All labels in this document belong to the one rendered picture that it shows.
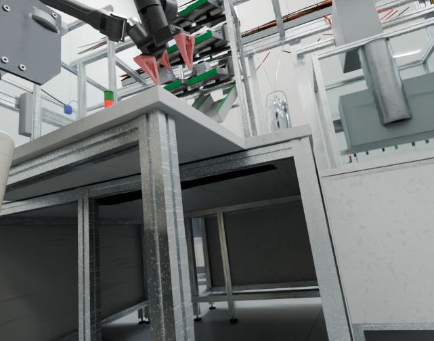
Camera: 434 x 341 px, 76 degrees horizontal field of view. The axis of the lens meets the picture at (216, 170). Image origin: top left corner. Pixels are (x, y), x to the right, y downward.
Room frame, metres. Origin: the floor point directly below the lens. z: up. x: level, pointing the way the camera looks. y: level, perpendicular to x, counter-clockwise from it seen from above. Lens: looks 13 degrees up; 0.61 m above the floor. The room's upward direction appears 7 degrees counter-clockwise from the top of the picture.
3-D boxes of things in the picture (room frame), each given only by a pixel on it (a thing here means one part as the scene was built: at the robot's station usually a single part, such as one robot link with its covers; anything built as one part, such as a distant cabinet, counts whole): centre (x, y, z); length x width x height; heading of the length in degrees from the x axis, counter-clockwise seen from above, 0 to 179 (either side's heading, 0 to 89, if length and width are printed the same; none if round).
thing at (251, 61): (2.04, -0.40, 1.56); 0.04 x 0.04 x 1.39; 71
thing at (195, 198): (1.57, 0.23, 0.85); 1.50 x 1.41 x 0.03; 71
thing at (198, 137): (0.92, 0.32, 0.84); 0.90 x 0.70 x 0.03; 63
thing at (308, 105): (1.92, -0.74, 1.56); 0.09 x 0.04 x 1.39; 71
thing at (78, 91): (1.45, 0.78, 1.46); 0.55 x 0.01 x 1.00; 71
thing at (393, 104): (1.49, -0.96, 1.50); 0.38 x 0.21 x 0.88; 161
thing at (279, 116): (1.71, -0.45, 1.32); 0.14 x 0.14 x 0.38
